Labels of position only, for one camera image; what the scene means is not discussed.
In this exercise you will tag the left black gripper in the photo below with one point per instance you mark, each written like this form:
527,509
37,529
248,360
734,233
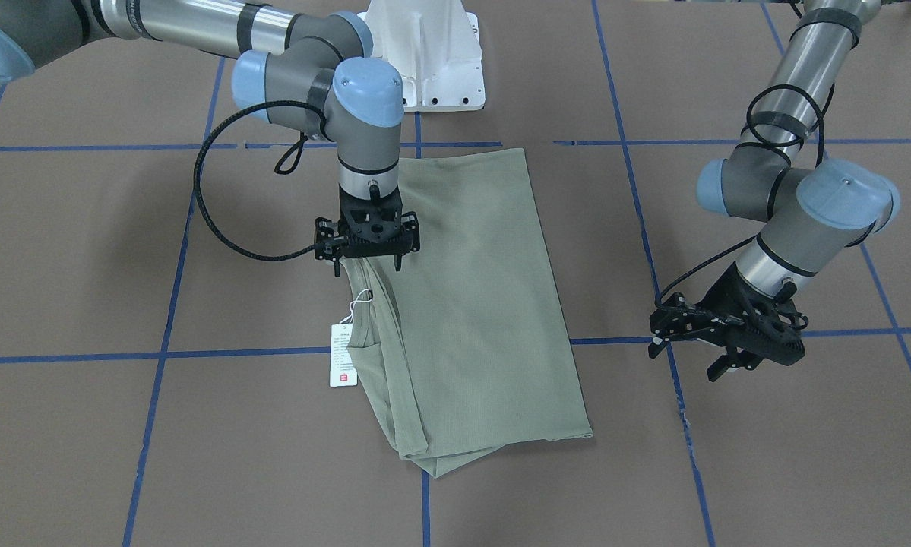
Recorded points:
723,298

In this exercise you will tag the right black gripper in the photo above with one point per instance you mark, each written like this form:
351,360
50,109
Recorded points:
324,235

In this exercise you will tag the olive green long-sleeve shirt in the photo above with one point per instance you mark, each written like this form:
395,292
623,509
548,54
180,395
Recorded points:
465,349

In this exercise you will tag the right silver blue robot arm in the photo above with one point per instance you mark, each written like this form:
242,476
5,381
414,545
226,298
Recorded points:
314,74

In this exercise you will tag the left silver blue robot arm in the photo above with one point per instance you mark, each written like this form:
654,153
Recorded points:
810,207

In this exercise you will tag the white paper price tag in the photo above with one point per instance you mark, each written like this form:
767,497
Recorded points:
342,372

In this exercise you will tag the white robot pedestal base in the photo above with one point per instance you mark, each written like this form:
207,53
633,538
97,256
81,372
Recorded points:
435,46

